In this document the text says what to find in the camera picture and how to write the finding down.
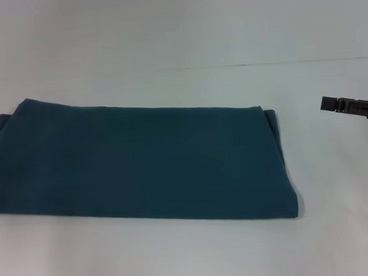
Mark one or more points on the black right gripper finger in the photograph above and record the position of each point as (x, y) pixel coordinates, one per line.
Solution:
(350, 106)

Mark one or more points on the blue-green t-shirt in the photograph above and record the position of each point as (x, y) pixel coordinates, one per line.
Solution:
(127, 165)

